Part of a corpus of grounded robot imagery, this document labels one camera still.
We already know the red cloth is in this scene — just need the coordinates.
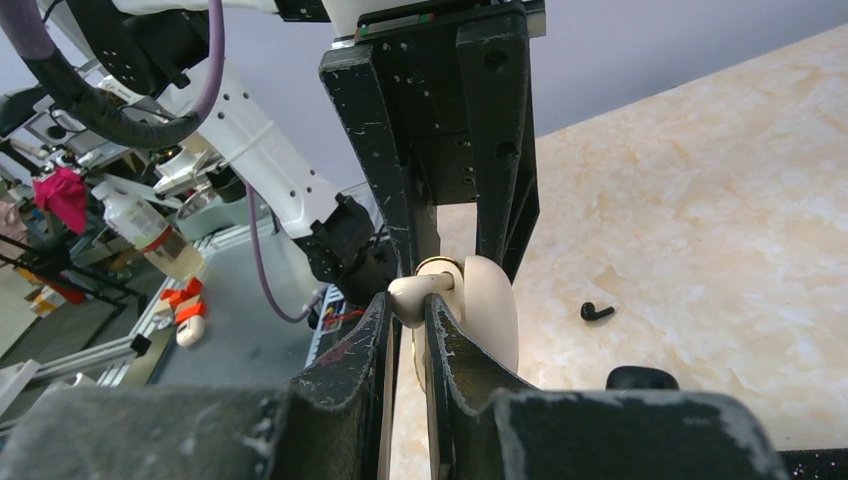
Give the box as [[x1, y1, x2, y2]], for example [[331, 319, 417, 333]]
[[33, 167, 88, 234]]

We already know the black earbud left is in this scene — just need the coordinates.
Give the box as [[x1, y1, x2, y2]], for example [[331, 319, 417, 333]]
[[580, 302, 616, 322]]

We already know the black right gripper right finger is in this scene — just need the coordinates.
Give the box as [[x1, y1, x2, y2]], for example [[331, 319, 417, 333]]
[[424, 294, 787, 479]]

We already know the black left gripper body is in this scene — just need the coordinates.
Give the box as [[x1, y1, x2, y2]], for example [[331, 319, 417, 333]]
[[332, 1, 546, 206]]

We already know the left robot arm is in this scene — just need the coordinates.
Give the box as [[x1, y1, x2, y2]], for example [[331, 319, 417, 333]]
[[48, 1, 544, 304]]

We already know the black earbud case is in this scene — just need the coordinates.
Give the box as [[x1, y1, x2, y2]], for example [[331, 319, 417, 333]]
[[605, 365, 680, 390]]

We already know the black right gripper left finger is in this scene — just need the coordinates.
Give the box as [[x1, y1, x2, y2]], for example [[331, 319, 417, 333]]
[[1, 293, 393, 479]]

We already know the cream earbud case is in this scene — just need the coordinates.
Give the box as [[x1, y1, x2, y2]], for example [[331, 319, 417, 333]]
[[416, 255, 519, 373]]

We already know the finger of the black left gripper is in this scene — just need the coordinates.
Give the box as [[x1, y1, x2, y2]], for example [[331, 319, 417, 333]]
[[319, 45, 424, 275], [456, 9, 540, 280]]

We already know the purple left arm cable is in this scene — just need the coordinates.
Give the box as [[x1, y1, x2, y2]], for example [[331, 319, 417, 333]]
[[0, 0, 333, 326]]

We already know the clear plastic bottle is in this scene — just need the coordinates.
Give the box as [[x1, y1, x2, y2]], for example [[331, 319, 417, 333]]
[[91, 181, 205, 282]]

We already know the white earbud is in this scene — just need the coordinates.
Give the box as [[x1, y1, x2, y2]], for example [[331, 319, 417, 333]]
[[388, 272, 455, 330]]

